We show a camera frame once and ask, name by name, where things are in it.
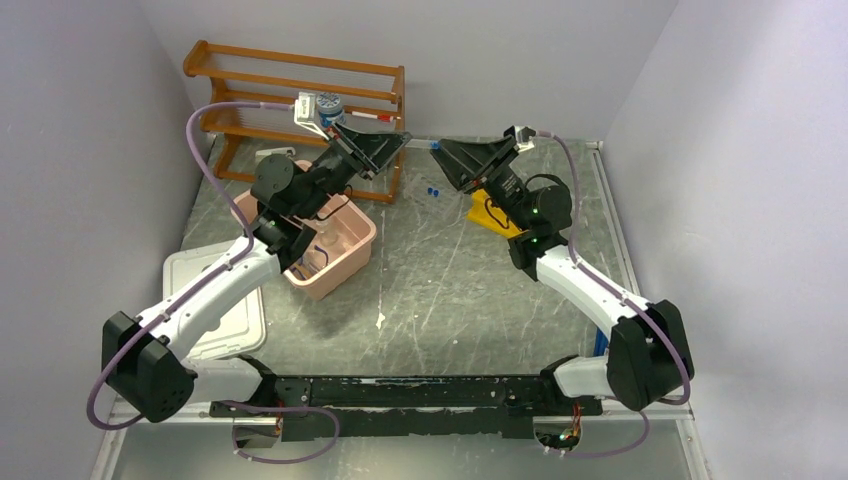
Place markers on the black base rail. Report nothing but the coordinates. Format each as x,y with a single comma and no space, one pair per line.
316,407

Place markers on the blue safety glasses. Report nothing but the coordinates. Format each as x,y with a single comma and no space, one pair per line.
312,262

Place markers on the blue white jar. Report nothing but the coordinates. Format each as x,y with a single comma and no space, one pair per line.
330,109

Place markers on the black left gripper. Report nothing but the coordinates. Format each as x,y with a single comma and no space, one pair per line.
378,149

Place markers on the wooden shelf rack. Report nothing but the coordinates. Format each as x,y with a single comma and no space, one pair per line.
240,74

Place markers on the clear acrylic tube rack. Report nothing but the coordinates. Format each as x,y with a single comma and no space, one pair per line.
414,191

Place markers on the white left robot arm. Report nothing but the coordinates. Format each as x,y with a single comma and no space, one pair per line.
145,357

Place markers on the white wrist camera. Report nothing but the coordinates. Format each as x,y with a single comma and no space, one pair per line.
524,137
305,114

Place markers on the small glass jar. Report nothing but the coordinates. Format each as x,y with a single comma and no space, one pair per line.
327,233

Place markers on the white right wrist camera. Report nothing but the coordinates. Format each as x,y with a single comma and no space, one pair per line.
524,137

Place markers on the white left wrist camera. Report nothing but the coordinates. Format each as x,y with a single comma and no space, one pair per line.
305,114

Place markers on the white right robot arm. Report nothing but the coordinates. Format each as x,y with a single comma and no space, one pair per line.
647,358

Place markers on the blue tool by wall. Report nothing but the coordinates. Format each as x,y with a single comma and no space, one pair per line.
600,343

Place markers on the red white marker pen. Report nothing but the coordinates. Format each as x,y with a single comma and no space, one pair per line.
385,118

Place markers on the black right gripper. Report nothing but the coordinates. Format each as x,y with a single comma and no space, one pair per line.
463,162

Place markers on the yellow test tube rack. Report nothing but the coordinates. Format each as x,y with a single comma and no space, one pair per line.
483,213

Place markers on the pink plastic tub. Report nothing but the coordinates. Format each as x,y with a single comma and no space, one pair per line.
344,252

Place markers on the white tub lid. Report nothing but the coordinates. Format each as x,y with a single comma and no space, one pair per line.
241,330

